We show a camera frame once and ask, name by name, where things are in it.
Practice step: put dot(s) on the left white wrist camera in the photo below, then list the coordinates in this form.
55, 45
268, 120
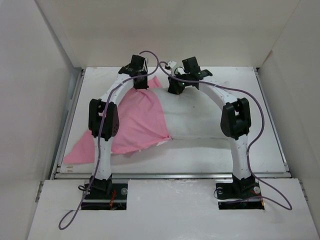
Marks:
146, 61

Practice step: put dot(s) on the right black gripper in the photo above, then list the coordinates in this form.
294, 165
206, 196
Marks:
173, 88

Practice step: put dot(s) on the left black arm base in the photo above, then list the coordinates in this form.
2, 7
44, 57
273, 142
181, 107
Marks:
106, 190

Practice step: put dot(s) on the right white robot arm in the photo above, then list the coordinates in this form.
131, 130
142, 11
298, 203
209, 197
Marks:
235, 121

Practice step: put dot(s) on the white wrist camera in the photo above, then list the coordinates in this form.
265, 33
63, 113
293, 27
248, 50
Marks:
171, 66
146, 61

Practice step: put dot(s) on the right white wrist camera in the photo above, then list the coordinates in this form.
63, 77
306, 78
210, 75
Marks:
171, 66

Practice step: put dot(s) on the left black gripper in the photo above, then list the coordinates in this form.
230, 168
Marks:
143, 86

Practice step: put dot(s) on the pink pillowcase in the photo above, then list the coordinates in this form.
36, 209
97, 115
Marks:
141, 125

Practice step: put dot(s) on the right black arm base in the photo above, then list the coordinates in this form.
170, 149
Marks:
237, 188

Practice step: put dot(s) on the front aluminium rail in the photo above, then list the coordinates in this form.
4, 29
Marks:
74, 176

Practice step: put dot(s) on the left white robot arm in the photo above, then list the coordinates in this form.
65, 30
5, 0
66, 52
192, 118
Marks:
104, 121

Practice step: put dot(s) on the white pillow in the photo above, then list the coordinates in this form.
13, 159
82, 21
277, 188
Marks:
190, 115

